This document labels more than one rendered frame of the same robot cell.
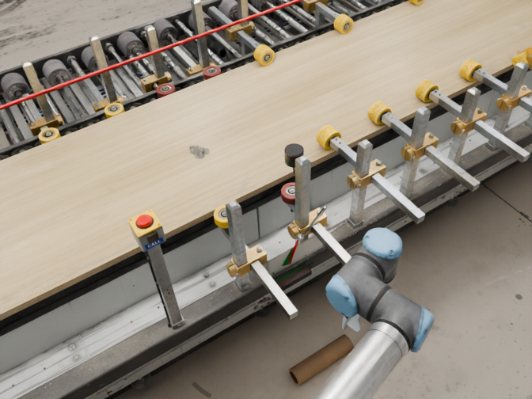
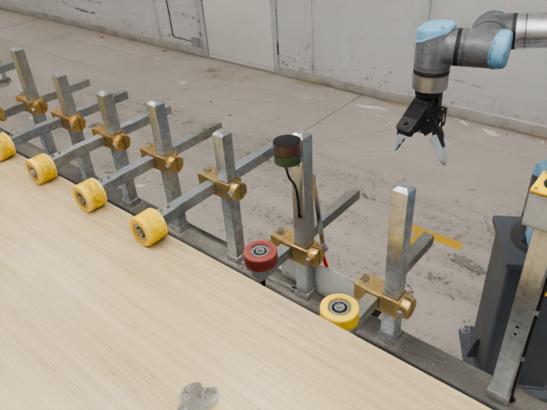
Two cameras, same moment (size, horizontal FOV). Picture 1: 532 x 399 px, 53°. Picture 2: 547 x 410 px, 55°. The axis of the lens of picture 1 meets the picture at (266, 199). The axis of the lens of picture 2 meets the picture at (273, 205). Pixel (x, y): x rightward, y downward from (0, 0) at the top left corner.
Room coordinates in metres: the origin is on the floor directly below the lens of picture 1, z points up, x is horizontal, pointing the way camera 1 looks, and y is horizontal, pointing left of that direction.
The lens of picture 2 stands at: (1.55, 0.82, 1.68)
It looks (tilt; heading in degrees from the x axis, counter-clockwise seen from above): 34 degrees down; 252
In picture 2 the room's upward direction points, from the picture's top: 4 degrees counter-clockwise
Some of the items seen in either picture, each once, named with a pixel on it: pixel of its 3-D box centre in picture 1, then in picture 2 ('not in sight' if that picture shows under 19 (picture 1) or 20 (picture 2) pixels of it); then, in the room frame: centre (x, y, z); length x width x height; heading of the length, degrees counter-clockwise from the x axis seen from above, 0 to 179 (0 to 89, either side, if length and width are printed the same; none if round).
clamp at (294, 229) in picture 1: (306, 224); (296, 248); (1.19, -0.14, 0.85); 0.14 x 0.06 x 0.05; 120
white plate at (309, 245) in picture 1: (298, 252); (320, 278); (1.14, -0.11, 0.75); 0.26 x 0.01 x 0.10; 120
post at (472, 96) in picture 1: (459, 139); (120, 159); (1.55, -0.77, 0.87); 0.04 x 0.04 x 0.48; 30
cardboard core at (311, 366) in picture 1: (321, 359); not in sight; (1.07, -0.21, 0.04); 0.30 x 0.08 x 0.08; 120
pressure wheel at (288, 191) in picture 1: (292, 200); (261, 267); (1.30, -0.09, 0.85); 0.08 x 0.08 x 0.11
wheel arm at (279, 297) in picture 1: (256, 267); (386, 285); (1.04, 0.04, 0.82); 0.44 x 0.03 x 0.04; 30
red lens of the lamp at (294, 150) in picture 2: (294, 152); (286, 146); (1.22, -0.10, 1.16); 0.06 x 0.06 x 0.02
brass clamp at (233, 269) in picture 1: (246, 262); (384, 296); (1.06, 0.08, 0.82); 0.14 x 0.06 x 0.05; 120
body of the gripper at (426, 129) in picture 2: not in sight; (427, 109); (0.75, -0.27, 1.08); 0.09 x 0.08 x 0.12; 30
